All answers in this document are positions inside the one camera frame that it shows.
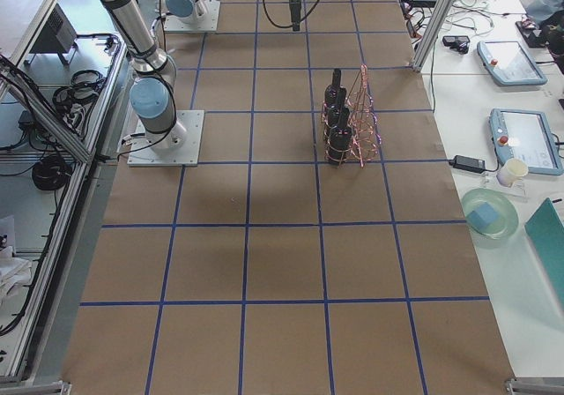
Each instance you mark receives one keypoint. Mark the wine bottle in basket left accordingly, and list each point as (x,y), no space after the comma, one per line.
(331,93)

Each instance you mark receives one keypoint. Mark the translucent green plate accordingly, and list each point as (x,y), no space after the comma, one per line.
(508,222)

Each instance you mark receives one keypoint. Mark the wine bottle in basket right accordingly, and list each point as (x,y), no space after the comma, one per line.
(339,139)

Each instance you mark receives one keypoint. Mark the black power adapter brick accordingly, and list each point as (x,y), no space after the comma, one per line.
(469,164)

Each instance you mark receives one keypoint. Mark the copper wire wine basket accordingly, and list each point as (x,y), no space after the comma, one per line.
(365,142)

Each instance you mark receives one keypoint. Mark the teal board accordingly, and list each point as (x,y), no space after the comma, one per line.
(545,230)

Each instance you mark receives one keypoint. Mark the white paper cup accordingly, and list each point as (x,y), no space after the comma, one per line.
(511,171)

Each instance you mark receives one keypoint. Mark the blue foam cube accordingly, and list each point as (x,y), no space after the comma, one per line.
(482,216)

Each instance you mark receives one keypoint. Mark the aluminium frame post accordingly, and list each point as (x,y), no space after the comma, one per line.
(430,35)

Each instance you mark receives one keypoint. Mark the blue teach pendant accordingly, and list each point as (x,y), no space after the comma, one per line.
(510,63)
(525,135)

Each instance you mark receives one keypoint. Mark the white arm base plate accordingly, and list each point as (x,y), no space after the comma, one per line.
(207,24)
(181,147)

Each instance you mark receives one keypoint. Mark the lower blue teach pendant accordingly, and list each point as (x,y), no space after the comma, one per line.
(525,135)

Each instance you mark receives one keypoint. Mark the wine bottle in basket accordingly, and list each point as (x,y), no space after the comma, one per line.
(331,93)
(339,139)

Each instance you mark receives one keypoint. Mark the black small stand device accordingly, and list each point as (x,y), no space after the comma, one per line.
(458,43)

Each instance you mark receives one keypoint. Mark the dark glass wine bottle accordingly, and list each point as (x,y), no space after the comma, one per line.
(334,110)

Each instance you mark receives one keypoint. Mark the upper blue teach pendant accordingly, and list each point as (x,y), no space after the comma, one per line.
(510,63)

